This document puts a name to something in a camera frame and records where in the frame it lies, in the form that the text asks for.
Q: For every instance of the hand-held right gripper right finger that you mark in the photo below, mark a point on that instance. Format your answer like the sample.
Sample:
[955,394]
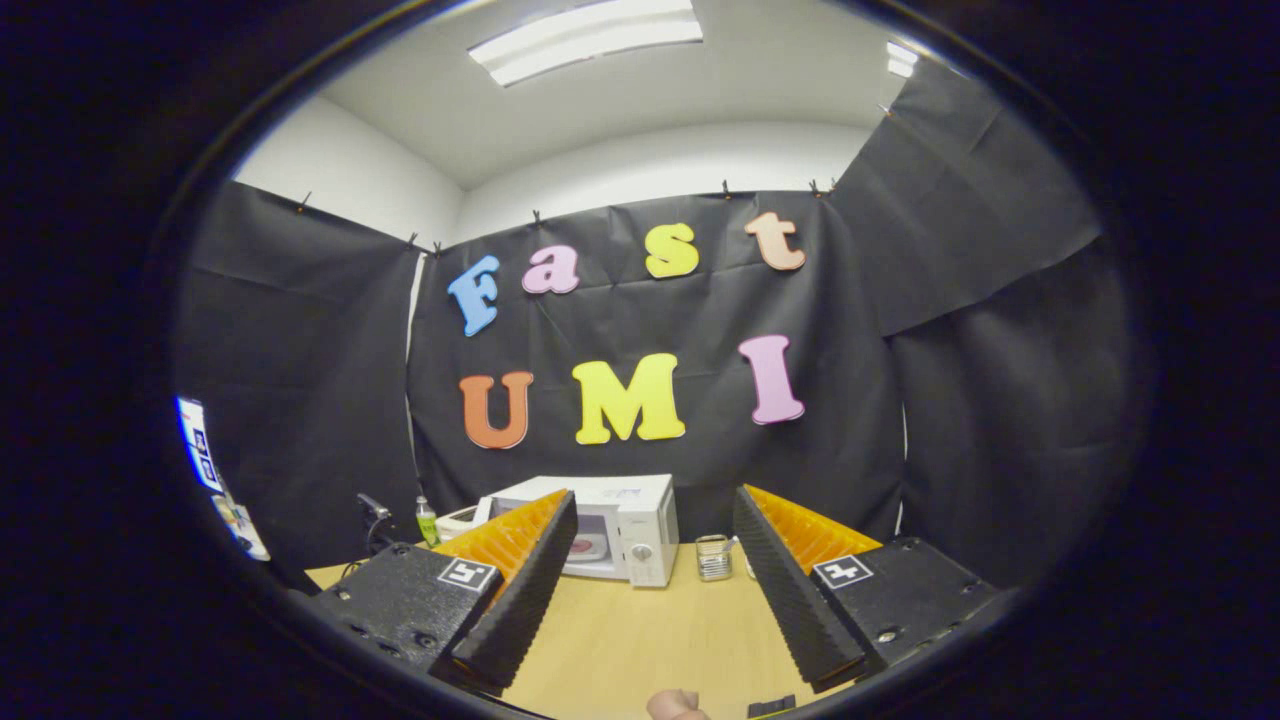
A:
[790,600]

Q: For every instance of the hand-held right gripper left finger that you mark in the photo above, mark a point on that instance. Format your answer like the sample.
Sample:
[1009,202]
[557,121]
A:
[520,610]

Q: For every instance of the white plate with pink food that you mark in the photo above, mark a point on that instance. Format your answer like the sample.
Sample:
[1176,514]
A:
[588,547]

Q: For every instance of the white microwave oven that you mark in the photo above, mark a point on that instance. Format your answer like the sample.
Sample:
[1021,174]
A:
[640,520]

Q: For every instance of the green drink bottle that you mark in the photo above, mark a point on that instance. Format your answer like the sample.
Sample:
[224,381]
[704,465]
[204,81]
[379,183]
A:
[427,522]

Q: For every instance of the white toaster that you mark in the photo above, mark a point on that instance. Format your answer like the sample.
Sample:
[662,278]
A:
[458,520]

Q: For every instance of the clear glass jar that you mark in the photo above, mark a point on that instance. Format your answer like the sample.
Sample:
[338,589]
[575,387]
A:
[714,558]

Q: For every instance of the white side desk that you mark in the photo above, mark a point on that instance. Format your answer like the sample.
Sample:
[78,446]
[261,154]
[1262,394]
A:
[243,530]

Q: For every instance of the computer monitor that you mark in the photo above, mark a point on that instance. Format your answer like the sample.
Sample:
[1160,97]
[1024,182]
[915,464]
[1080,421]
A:
[200,445]

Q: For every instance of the black backdrop cloth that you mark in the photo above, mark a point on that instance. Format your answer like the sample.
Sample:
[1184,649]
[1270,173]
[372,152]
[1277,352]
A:
[950,400]

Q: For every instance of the long ceiling light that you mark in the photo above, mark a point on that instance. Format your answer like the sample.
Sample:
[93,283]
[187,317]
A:
[585,40]

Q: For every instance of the small ceiling light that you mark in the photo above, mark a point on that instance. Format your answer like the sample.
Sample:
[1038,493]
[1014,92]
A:
[901,58]

